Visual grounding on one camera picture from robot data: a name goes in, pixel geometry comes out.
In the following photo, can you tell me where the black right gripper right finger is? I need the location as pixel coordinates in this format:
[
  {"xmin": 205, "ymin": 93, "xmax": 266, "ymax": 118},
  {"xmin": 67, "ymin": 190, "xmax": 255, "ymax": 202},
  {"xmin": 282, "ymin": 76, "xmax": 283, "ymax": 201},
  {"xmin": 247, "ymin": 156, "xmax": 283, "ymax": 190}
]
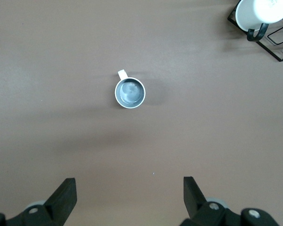
[{"xmin": 180, "ymin": 176, "xmax": 280, "ymax": 226}]

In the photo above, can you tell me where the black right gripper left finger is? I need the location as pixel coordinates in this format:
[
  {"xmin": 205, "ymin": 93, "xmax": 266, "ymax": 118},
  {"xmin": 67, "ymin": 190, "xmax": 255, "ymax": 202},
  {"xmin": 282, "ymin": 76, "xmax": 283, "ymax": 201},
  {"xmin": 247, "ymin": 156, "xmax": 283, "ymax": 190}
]
[{"xmin": 0, "ymin": 178, "xmax": 77, "ymax": 226}]

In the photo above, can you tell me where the white cup with grey inside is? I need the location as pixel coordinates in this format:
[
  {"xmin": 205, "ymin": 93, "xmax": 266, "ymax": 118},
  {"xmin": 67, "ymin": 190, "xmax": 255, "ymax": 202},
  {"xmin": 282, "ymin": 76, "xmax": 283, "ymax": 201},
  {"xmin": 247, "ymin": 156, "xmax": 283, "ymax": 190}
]
[{"xmin": 114, "ymin": 69, "xmax": 146, "ymax": 109}]

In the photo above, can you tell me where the black wire rack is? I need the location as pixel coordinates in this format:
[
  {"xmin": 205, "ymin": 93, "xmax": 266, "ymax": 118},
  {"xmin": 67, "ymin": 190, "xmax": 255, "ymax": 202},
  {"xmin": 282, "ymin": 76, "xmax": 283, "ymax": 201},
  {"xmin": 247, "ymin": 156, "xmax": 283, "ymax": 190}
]
[{"xmin": 227, "ymin": 0, "xmax": 283, "ymax": 63}]

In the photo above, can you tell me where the white mug with black handle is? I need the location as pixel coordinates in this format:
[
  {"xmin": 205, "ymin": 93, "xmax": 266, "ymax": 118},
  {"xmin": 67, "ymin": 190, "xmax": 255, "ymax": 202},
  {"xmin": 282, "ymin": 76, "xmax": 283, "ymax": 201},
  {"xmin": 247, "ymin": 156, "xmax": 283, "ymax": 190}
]
[{"xmin": 235, "ymin": 0, "xmax": 283, "ymax": 42}]

